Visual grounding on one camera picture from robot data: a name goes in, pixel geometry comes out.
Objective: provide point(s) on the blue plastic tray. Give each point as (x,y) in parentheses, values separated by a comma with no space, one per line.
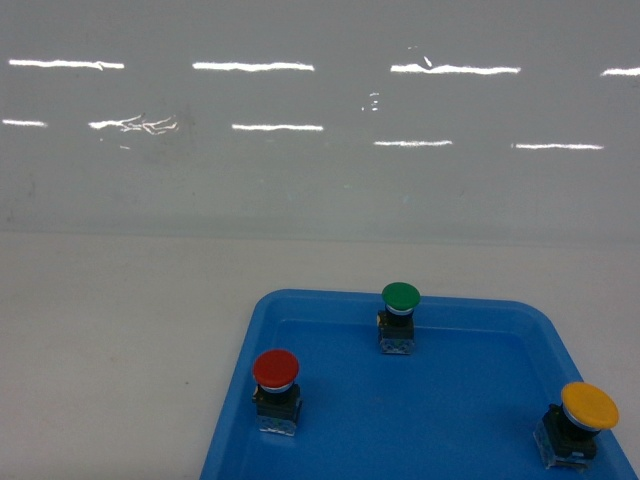
(463,405)

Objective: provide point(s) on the white glossy board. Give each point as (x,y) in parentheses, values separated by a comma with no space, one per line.
(483,122)

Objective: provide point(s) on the yellow mushroom push button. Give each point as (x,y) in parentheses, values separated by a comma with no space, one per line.
(565,435)

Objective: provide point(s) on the red mushroom push button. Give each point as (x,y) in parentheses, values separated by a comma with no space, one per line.
(277,396)

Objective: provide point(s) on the green mushroom push button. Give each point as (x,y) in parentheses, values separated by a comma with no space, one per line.
(395,323)

